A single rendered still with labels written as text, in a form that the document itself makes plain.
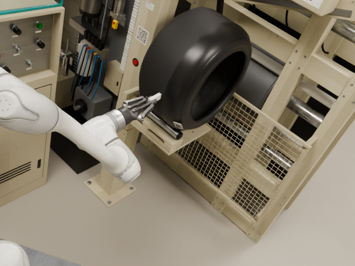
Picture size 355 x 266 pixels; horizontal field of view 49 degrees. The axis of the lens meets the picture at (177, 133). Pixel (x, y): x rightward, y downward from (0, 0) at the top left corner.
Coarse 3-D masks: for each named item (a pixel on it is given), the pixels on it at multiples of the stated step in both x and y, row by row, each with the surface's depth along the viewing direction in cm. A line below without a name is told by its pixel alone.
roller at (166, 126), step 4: (136, 96) 208; (152, 112) 202; (148, 116) 204; (152, 116) 202; (156, 116) 201; (156, 120) 201; (160, 120) 200; (160, 124) 200; (164, 124) 199; (168, 124) 198; (164, 128) 199; (168, 128) 198; (172, 128) 197; (172, 132) 197; (176, 132) 196; (180, 132) 196; (176, 136) 196; (180, 136) 197
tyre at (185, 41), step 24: (168, 24) 174; (192, 24) 170; (216, 24) 171; (168, 48) 168; (192, 48) 165; (216, 48) 166; (240, 48) 178; (144, 72) 176; (168, 72) 168; (192, 72) 165; (216, 72) 218; (240, 72) 201; (144, 96) 184; (168, 96) 172; (192, 96) 171; (216, 96) 217; (168, 120) 184; (192, 120) 187
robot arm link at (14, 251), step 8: (0, 248) 121; (8, 248) 122; (16, 248) 123; (0, 256) 119; (8, 256) 120; (16, 256) 121; (24, 256) 124; (0, 264) 117; (8, 264) 118; (16, 264) 120; (24, 264) 123
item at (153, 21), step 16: (144, 0) 188; (160, 0) 182; (176, 0) 189; (144, 16) 192; (160, 16) 187; (144, 48) 199; (128, 64) 211; (128, 80) 215; (128, 128) 231; (128, 144) 244; (112, 176) 259; (112, 192) 269
